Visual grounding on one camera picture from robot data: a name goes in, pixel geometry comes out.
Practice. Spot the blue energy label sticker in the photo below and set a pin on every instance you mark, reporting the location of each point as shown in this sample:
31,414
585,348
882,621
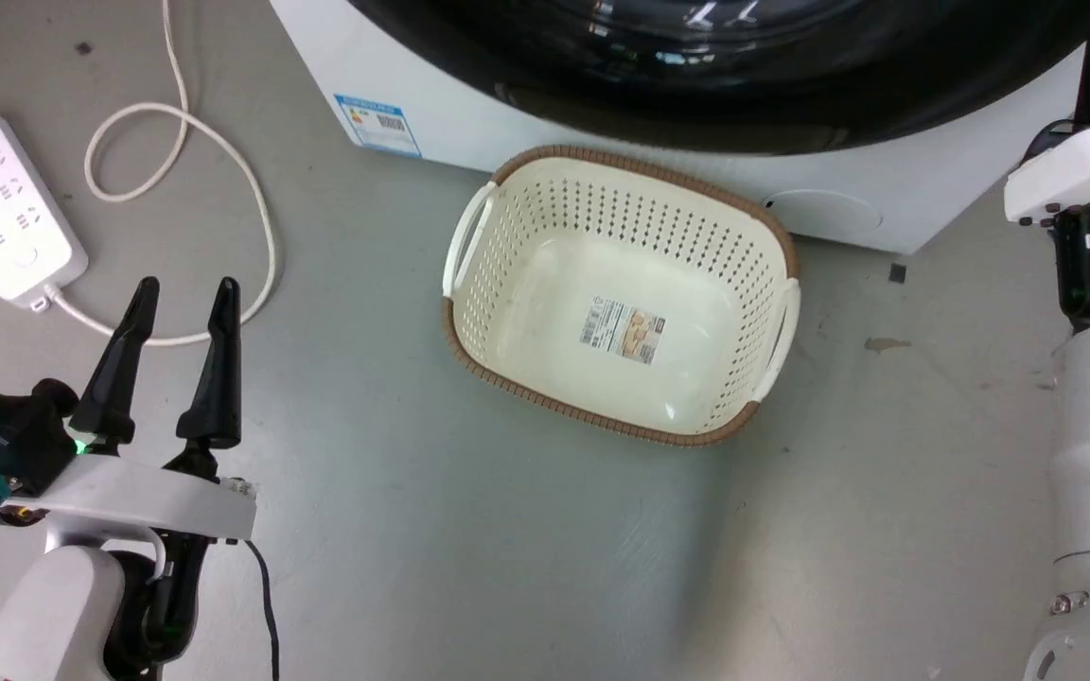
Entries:
379,125

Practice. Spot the white power strip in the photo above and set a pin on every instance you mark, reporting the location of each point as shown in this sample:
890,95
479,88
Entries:
1,213

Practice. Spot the white washing machine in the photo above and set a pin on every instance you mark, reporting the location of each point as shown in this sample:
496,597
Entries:
469,123

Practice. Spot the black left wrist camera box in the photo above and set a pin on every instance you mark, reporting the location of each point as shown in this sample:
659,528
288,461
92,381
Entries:
10,435

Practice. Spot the round white filter cover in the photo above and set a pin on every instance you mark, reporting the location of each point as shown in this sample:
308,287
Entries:
824,213

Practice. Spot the printed label in basket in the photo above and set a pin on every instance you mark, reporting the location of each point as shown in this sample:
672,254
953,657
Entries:
623,329

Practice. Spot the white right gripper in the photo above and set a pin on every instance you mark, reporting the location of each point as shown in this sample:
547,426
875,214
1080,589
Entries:
1075,175

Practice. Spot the cream laundry basket brown rim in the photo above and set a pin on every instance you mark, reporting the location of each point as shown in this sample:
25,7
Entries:
545,350

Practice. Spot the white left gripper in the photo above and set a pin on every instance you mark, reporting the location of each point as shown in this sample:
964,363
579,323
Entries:
129,497

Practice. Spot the small black floor scrap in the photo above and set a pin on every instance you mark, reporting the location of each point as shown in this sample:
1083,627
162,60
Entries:
897,272

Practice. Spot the black round washing machine door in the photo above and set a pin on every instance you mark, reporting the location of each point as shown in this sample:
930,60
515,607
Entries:
744,85

